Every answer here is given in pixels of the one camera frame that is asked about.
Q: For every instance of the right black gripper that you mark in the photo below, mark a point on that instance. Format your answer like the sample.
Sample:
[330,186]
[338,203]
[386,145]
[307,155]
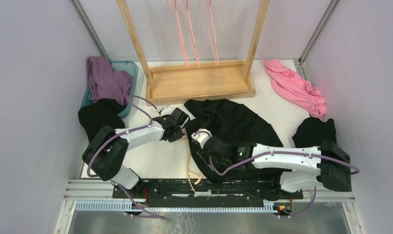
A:
[204,157]

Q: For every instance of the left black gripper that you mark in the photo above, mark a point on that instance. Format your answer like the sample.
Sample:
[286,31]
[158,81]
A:
[177,136]

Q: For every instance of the black pleated skirt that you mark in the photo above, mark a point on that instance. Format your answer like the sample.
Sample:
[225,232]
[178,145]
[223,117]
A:
[233,123]

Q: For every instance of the black garment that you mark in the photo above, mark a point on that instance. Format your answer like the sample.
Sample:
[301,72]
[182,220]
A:
[313,131]
[97,115]

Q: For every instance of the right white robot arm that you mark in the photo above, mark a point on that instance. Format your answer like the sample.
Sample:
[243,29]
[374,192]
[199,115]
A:
[301,168]

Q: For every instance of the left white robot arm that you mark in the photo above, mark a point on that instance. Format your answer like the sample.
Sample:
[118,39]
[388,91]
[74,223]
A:
[105,154]

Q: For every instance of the wooden hanger rack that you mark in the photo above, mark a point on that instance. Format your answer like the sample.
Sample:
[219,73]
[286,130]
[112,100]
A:
[169,84]

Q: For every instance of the purple garment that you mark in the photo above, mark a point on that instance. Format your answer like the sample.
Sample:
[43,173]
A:
[106,82]

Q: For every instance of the pink garment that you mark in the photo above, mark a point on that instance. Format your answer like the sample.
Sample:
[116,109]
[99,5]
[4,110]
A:
[293,88]

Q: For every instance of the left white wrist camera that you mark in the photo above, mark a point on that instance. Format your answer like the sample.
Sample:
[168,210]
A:
[165,110]

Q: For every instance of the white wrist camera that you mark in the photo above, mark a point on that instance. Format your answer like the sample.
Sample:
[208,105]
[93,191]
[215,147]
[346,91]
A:
[201,136]
[165,110]

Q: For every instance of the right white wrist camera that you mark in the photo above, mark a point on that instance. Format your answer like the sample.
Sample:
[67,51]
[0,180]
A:
[201,136]

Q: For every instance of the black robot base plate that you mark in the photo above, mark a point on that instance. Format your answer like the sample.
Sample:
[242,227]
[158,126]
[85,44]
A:
[178,193]

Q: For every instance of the pink wire hanger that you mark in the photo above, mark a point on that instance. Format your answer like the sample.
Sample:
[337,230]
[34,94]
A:
[211,29]
[186,34]

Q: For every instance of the slotted grey cable duct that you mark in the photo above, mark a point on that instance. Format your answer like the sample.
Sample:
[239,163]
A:
[127,206]

